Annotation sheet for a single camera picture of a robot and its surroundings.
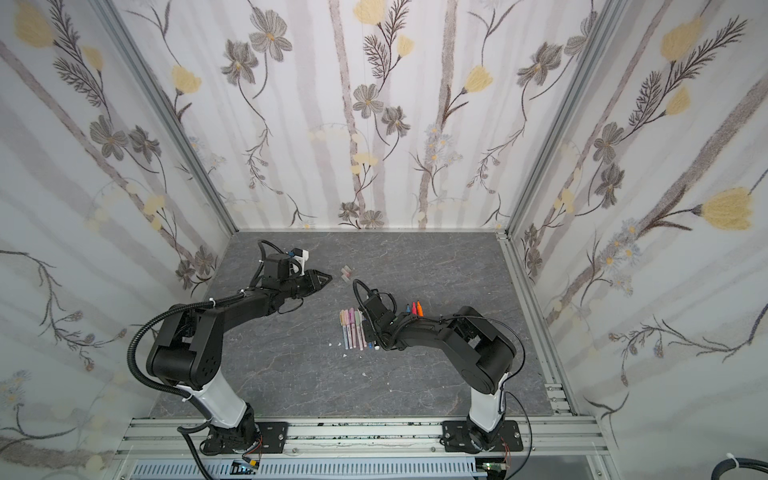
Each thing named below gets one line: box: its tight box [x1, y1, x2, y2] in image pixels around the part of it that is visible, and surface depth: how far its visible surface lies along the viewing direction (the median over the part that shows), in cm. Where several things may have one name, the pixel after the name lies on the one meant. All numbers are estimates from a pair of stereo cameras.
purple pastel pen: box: [349, 307, 356, 348], surface depth 97 cm
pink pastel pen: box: [344, 309, 353, 349], surface depth 97 cm
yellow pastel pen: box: [339, 309, 349, 350], surface depth 96 cm
